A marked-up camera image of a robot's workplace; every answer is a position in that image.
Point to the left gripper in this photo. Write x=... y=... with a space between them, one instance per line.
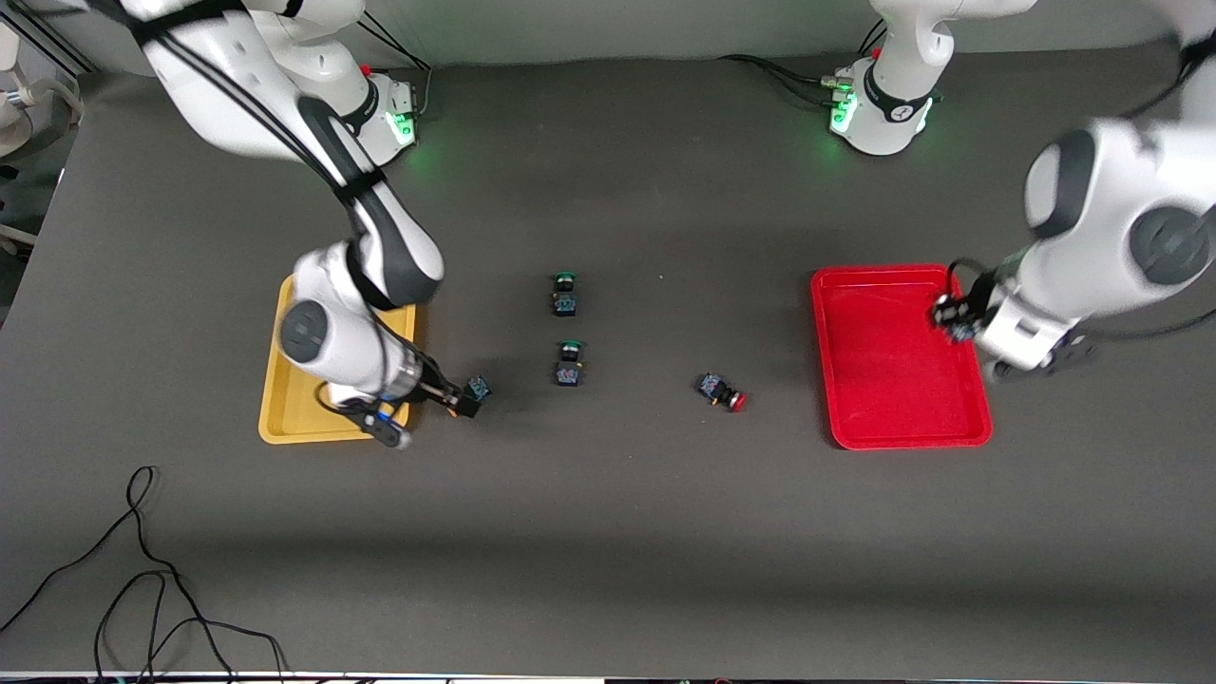
x=969 y=309

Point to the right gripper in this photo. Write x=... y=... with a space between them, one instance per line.
x=435 y=389

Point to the red push button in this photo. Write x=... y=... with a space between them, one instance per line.
x=961 y=330
x=712 y=386

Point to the yellow push button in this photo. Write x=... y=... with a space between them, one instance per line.
x=479 y=388

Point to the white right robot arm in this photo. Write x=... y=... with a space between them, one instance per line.
x=247 y=85

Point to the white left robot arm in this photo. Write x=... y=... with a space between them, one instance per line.
x=1121 y=228

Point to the red plastic tray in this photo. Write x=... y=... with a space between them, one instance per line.
x=883 y=370

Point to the green push button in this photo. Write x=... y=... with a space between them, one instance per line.
x=566 y=302
x=569 y=372

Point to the yellow plastic tray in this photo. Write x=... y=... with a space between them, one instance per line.
x=285 y=418

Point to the dark grey table cloth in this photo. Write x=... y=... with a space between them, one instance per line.
x=608 y=532

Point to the white equipment beside table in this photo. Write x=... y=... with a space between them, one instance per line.
x=38 y=95

